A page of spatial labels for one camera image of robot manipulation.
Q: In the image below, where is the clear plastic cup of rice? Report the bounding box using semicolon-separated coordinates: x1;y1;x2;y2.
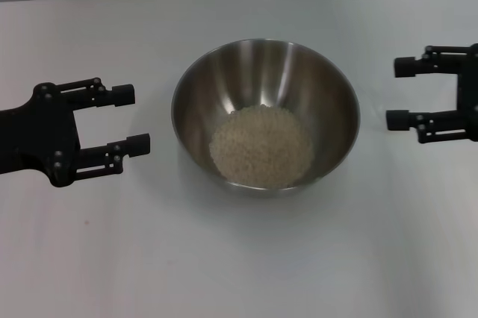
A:
208;105;314;189

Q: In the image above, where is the stainless steel mixing bowl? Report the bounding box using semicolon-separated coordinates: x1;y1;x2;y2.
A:
170;37;361;199

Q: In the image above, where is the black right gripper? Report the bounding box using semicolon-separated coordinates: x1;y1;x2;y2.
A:
385;43;478;144

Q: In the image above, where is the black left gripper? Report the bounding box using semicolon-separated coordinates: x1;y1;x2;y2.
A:
0;78;152;187

